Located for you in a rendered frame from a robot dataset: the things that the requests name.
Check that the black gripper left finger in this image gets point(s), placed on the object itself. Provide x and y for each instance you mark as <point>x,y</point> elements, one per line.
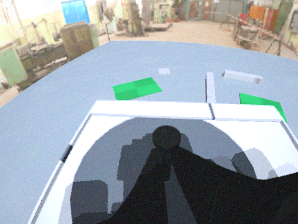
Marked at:
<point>146,204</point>

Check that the grey rectangular bar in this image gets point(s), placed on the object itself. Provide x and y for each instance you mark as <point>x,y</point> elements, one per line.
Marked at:
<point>242,76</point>

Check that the grey round disc with small hole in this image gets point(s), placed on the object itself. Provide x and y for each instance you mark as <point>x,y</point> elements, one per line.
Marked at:
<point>113,164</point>

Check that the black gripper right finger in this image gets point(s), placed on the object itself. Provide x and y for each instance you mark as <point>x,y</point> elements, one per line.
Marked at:
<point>219,196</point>

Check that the white flat bar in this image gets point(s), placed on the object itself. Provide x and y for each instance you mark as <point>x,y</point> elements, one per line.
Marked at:
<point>210,88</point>

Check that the dark steel pin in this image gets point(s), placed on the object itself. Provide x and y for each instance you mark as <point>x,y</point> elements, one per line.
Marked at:
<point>166,139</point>

